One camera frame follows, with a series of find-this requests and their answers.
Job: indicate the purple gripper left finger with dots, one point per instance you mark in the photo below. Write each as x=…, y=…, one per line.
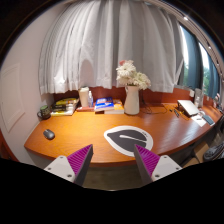
x=73, y=167

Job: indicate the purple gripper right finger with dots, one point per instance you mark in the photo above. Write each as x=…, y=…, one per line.
x=153, y=167

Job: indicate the round black white mouse pad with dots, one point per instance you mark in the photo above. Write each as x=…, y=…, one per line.
x=123, y=138

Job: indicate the grey computer mouse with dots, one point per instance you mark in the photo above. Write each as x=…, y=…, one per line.
x=48, y=134

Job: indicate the black pen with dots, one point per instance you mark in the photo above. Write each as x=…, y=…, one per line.
x=177, y=114

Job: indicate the stack of yellow books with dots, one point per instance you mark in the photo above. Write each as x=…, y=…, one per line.
x=64, y=107

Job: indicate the dark green mug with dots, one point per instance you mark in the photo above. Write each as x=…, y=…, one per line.
x=44, y=113

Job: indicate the orange white book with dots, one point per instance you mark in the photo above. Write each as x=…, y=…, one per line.
x=118, y=107

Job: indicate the white paper sheet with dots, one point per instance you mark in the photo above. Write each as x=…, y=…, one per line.
x=199, y=120

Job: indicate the white ceramic vase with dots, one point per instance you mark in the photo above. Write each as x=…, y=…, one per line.
x=131, y=106

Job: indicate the small clear spray bottle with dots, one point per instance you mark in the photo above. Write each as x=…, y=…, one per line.
x=90, y=99

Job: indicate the blue book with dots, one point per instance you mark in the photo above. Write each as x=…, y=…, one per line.
x=103, y=104

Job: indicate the black smartphone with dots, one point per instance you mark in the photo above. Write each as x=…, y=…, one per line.
x=208, y=119

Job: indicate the white cylindrical container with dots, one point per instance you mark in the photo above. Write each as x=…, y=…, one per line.
x=83, y=95

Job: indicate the white flower bouquet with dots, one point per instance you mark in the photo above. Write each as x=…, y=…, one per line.
x=127, y=75

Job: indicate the dark teal curtain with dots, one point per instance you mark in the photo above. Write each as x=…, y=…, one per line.
x=198, y=70

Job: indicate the white sheer curtain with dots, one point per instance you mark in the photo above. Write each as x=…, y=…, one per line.
x=87, y=41

